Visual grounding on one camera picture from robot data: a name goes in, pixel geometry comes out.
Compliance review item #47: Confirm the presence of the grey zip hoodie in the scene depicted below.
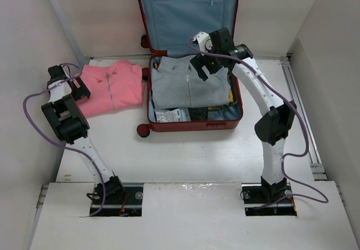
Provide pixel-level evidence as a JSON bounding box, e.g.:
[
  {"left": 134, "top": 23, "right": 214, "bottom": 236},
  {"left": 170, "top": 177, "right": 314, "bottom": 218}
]
[{"left": 151, "top": 56, "right": 231, "bottom": 110}]

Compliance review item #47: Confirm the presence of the pink zip hoodie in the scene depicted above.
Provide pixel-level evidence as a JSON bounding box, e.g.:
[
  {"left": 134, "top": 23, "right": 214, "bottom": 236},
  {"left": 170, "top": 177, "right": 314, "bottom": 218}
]
[{"left": 76, "top": 59, "right": 145, "bottom": 119}]

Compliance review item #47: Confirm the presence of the green yellow camouflage garment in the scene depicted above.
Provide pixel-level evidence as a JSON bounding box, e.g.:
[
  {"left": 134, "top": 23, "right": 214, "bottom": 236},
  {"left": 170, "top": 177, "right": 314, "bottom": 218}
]
[{"left": 208, "top": 89, "right": 236, "bottom": 112}]

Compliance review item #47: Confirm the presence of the black leather pouch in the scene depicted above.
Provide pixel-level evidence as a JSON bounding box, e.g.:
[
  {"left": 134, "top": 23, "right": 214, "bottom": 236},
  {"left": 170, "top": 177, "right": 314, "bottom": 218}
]
[{"left": 188, "top": 107, "right": 209, "bottom": 121}]

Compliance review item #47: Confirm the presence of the red suitcase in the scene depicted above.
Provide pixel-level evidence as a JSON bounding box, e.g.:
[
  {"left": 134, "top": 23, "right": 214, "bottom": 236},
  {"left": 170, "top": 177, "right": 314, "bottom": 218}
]
[{"left": 137, "top": 0, "right": 243, "bottom": 138}]

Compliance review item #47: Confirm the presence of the white wet wipes packet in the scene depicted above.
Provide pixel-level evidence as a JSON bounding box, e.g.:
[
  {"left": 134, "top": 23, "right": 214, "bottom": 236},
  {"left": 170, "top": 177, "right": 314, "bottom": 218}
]
[{"left": 155, "top": 108, "right": 191, "bottom": 123}]

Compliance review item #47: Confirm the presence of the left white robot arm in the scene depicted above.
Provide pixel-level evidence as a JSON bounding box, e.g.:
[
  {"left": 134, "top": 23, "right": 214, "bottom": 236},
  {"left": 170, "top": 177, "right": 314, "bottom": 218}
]
[{"left": 41, "top": 65, "right": 126, "bottom": 204}]

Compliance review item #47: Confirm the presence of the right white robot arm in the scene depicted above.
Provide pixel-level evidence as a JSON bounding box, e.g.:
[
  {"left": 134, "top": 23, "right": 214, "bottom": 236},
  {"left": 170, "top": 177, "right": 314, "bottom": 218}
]
[{"left": 187, "top": 28, "right": 296, "bottom": 203}]

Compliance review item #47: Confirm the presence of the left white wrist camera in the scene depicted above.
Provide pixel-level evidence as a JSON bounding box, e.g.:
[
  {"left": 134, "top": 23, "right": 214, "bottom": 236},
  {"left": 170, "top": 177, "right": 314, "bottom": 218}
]
[{"left": 62, "top": 65, "right": 71, "bottom": 78}]

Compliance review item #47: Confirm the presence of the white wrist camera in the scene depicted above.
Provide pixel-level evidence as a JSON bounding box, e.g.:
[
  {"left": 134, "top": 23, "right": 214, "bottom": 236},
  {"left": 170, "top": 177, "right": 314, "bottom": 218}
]
[
  {"left": 192, "top": 31, "right": 213, "bottom": 52},
  {"left": 62, "top": 65, "right": 71, "bottom": 78}
]

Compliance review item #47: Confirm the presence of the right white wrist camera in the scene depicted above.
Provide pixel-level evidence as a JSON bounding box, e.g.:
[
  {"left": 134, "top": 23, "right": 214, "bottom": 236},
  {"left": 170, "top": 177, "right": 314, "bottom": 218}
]
[{"left": 192, "top": 31, "right": 213, "bottom": 52}]

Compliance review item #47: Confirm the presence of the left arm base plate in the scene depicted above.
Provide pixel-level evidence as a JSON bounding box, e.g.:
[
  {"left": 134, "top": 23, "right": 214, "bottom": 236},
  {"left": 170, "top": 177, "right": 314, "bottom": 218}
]
[{"left": 87, "top": 184, "right": 143, "bottom": 217}]

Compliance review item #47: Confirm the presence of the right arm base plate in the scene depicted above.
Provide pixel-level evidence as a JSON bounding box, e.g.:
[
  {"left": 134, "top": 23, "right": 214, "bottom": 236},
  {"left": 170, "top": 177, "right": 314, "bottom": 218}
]
[{"left": 240, "top": 183, "right": 297, "bottom": 216}]

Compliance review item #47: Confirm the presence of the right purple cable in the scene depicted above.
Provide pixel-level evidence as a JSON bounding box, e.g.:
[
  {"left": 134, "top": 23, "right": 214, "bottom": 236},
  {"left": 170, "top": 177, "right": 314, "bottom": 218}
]
[{"left": 187, "top": 37, "right": 329, "bottom": 210}]

